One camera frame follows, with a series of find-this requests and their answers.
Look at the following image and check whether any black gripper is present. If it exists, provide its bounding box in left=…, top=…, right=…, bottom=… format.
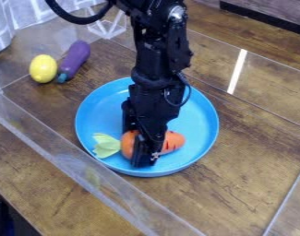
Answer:
left=121, top=82, right=186, bottom=168

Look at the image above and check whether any orange toy carrot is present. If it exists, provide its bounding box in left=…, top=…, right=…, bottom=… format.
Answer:
left=93, top=130, right=186, bottom=159

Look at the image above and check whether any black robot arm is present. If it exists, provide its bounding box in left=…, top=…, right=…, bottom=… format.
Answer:
left=112, top=0, right=194, bottom=167

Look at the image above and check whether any blue round tray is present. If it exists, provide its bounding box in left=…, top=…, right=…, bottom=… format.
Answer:
left=74, top=77, right=220, bottom=177

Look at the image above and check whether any clear acrylic barrier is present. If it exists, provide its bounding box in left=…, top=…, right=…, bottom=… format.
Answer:
left=0, top=89, right=206, bottom=236

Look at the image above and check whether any purple toy eggplant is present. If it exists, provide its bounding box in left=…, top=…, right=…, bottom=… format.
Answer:
left=57, top=41, right=91, bottom=83

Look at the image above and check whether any yellow toy lemon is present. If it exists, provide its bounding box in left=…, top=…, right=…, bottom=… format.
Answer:
left=29, top=54, right=57, bottom=83

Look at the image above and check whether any clear acrylic stand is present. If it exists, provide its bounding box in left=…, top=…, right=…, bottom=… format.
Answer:
left=88, top=7, right=128, bottom=40

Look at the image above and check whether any dark wooden board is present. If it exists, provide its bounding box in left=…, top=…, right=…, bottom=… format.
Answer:
left=220, top=0, right=300, bottom=34

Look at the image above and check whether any grey white curtain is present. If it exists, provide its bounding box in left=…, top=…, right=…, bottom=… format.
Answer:
left=0, top=0, right=108, bottom=56

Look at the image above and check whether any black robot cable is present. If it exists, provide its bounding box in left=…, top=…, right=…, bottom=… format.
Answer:
left=45, top=0, right=117, bottom=26

